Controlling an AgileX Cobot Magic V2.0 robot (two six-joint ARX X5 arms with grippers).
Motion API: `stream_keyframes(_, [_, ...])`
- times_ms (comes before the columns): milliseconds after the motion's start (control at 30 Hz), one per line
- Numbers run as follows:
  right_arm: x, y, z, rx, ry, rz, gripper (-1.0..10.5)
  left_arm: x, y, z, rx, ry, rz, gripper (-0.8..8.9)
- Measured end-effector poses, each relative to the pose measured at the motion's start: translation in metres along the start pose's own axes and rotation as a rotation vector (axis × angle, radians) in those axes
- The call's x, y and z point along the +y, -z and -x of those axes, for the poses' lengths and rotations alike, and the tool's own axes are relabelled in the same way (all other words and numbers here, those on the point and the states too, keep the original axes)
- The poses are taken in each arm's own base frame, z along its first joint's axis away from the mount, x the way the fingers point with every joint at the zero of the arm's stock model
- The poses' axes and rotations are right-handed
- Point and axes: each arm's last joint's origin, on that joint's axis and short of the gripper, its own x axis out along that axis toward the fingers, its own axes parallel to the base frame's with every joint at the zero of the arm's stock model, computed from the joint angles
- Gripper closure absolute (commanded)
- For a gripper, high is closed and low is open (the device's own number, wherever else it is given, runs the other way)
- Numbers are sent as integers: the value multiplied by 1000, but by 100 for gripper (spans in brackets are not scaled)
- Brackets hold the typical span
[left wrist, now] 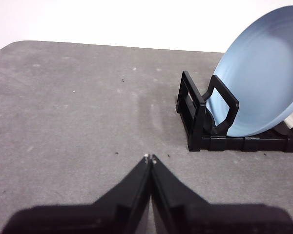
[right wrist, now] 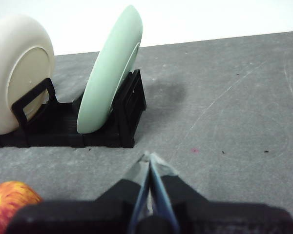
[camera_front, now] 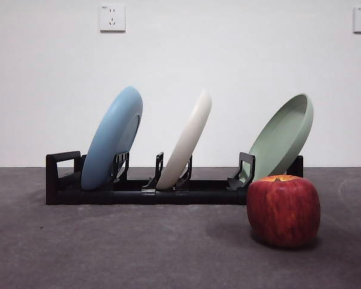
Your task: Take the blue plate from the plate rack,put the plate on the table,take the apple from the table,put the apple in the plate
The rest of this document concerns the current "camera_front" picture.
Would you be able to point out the white plate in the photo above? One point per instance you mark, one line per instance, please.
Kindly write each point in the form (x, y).
(186, 141)

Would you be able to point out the green plate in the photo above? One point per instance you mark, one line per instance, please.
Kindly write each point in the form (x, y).
(276, 141)

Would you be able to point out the blue plate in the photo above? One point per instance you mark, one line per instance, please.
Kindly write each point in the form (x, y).
(108, 135)

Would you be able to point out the black plate rack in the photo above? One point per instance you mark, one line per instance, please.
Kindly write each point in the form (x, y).
(183, 197)

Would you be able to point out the red apple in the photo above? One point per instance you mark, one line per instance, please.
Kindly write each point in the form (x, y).
(282, 210)

